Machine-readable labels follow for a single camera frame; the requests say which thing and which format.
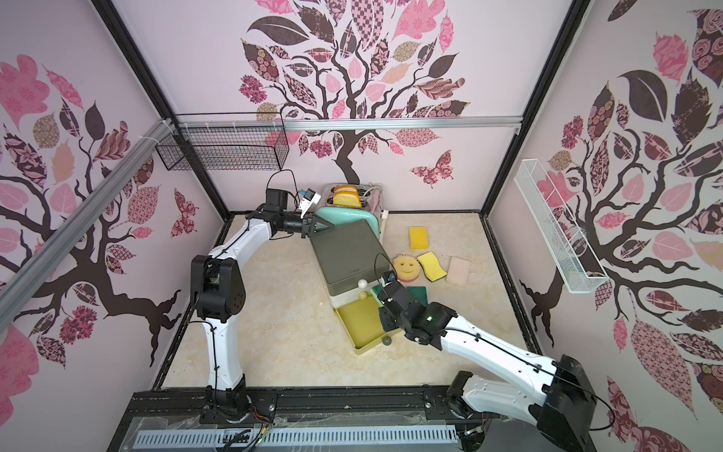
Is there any black base frame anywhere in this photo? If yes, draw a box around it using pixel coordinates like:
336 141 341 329
106 385 597 452

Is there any toast slice back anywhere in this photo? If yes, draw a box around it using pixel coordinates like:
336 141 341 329
333 185 359 194

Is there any mint green toaster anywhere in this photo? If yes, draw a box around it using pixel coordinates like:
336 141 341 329
316 183 384 238

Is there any three-drawer storage cabinet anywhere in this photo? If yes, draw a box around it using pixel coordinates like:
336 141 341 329
311 220 391 320

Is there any white cable duct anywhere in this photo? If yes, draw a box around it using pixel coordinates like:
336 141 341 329
127 425 459 451

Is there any black wire basket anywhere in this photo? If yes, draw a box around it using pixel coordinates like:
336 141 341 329
156 111 290 171

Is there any smiley face sponge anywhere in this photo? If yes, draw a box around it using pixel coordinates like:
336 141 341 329
393 254 421 283

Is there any yellow bottom drawer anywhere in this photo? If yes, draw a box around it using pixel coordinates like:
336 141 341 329
335 294 400 355

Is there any yellow square sponge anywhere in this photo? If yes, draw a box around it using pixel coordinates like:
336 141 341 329
409 226 429 250

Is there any aluminium rail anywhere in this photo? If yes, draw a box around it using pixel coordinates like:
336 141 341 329
179 116 523 131
1 119 171 329

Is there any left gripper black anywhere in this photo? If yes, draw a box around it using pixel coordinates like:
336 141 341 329
278 212 333 239

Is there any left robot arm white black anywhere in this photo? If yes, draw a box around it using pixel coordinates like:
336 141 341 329
190 188 334 420

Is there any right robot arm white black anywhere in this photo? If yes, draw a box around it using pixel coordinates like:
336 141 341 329
378 272 598 451

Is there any aluminium rail back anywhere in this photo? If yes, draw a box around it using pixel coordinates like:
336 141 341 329
179 116 523 131

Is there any pink sponge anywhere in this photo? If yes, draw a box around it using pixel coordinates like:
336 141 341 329
445 256 471 286

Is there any yellow green sponge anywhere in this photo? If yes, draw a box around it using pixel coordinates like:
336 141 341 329
417 252 447 283

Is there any yellow toast slice front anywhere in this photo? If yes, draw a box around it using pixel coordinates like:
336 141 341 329
333 191 362 208

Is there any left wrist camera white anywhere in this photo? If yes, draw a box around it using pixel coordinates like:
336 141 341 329
299 188 321 218

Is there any aluminium rail left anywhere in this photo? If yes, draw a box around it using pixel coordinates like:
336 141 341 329
1 119 171 329

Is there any white wire shelf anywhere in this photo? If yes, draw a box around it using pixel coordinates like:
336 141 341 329
514 159 609 295

